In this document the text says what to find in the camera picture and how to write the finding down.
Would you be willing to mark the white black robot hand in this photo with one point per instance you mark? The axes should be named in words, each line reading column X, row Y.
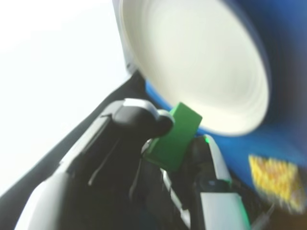
column 115, row 172

